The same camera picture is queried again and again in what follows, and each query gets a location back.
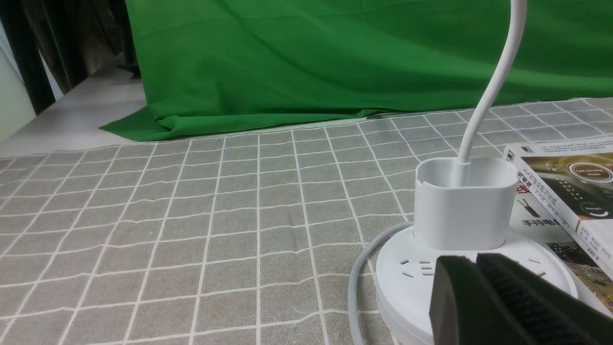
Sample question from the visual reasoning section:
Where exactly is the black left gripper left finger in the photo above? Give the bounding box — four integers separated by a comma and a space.
429, 255, 532, 345

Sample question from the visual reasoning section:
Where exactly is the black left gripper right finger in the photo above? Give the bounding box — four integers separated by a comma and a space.
477, 253, 613, 345

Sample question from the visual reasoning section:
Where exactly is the white desk lamp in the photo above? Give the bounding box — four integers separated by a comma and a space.
348, 0, 578, 345

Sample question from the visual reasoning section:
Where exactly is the lower book white cover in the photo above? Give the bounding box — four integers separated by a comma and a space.
510, 184, 613, 317

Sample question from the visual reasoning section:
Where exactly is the green backdrop cloth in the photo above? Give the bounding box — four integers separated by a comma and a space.
98, 0, 613, 142

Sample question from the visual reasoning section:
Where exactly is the dark curtain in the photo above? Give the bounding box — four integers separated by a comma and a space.
0, 0, 141, 115

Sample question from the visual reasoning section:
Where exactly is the grey lamp power cable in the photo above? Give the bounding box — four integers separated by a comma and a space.
348, 221, 414, 345

